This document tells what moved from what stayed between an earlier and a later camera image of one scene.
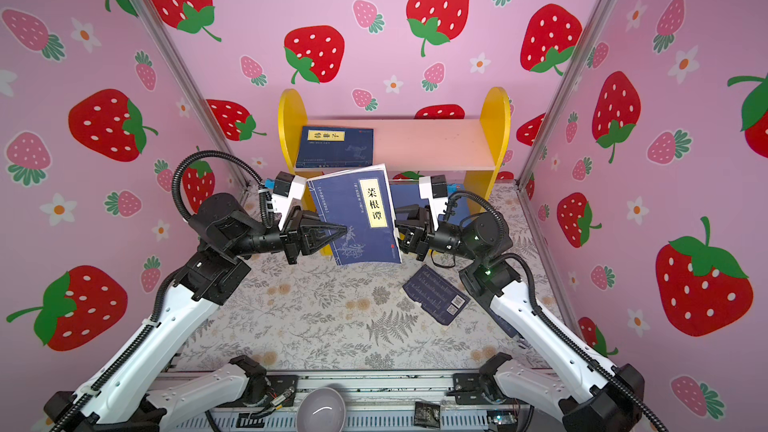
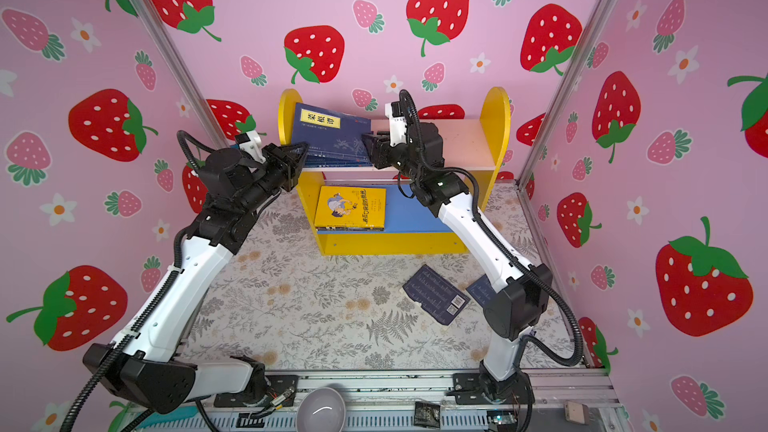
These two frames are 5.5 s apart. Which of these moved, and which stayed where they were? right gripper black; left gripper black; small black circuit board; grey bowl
Moved: right gripper black; left gripper black
Stayed: small black circuit board; grey bowl
